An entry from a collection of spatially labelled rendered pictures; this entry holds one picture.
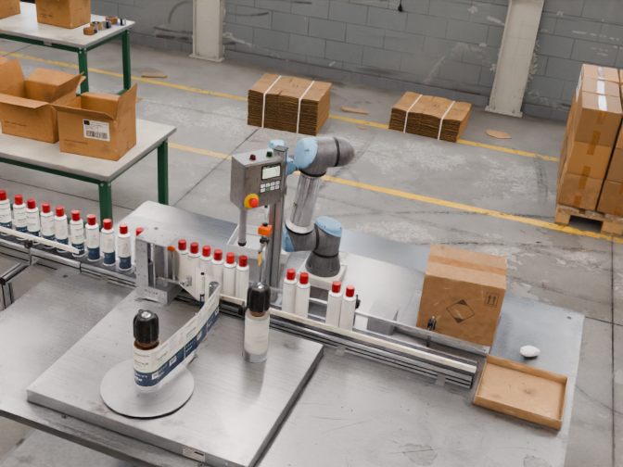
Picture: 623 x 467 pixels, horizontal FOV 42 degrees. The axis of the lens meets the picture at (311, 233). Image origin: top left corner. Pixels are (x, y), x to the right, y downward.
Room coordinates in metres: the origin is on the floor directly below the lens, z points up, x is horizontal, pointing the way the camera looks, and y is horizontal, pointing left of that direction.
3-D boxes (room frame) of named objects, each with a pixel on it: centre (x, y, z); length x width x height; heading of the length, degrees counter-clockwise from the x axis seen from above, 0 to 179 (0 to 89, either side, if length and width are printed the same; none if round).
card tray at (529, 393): (2.27, -0.80, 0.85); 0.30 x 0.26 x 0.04; 72
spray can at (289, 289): (2.56, 0.06, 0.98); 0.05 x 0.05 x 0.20
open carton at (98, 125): (4.17, 1.24, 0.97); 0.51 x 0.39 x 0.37; 170
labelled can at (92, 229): (2.83, 0.89, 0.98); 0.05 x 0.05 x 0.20
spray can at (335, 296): (2.50, -0.11, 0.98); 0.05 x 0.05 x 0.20
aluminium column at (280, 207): (2.73, 0.14, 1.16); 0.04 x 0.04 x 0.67; 72
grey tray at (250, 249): (3.13, 0.22, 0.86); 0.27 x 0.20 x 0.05; 81
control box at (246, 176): (2.69, 0.22, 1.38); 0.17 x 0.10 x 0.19; 127
